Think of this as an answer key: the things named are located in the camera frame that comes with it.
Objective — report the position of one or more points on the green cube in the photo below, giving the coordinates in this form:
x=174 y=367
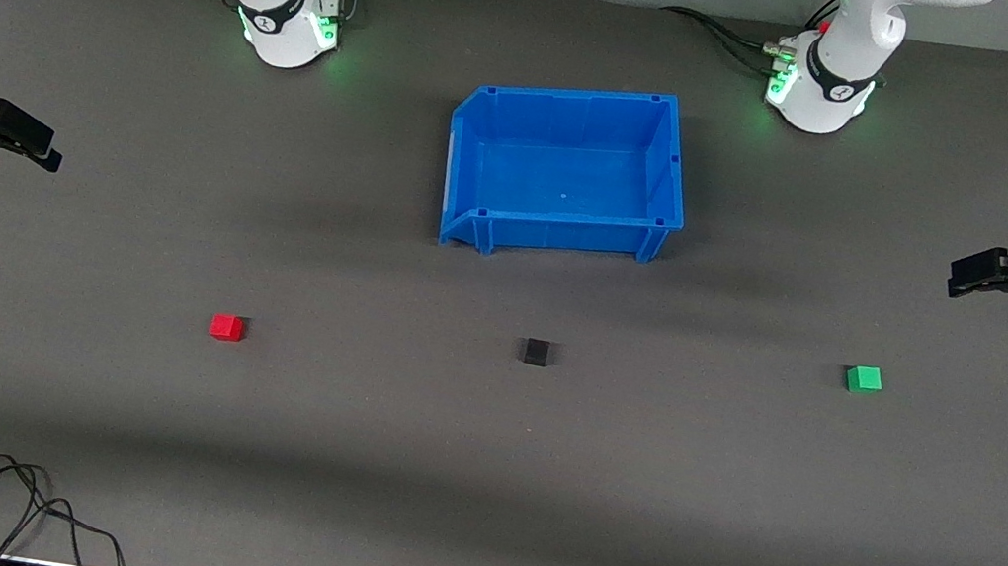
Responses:
x=863 y=379

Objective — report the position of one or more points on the red cube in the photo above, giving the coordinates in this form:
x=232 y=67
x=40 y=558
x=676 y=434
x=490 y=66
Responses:
x=226 y=326

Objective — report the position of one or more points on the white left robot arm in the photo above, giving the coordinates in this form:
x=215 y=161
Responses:
x=829 y=82

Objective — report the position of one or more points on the black cube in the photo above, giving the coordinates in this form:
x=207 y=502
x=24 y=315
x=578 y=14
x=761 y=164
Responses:
x=537 y=352

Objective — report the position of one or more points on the blue plastic storage bin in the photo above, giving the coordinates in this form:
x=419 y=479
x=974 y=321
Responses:
x=571 y=168

